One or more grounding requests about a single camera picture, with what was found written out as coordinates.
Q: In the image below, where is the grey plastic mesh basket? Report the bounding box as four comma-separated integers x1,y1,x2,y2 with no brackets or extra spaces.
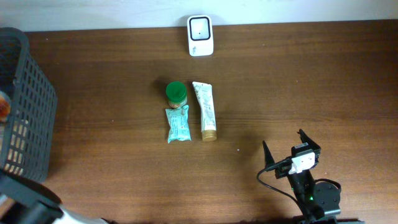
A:
1,27,58,182

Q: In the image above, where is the teal snack packet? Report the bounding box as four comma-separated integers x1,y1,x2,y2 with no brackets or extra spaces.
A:
165,105,192,143

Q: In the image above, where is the right black camera cable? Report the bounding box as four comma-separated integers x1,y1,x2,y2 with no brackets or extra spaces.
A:
256,159,307,218

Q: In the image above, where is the green lid jar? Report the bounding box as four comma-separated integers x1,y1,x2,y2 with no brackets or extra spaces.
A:
165,82,187,108

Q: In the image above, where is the white tube gold cap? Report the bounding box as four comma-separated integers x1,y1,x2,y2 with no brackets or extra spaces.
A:
192,82,217,142

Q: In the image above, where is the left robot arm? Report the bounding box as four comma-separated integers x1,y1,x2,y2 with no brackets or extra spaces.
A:
1,170,110,224

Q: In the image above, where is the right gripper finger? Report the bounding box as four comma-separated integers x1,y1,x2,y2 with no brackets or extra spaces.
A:
262,141,275,170
297,129,321,150

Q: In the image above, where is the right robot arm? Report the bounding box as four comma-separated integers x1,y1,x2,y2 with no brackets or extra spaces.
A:
256,129,362,224

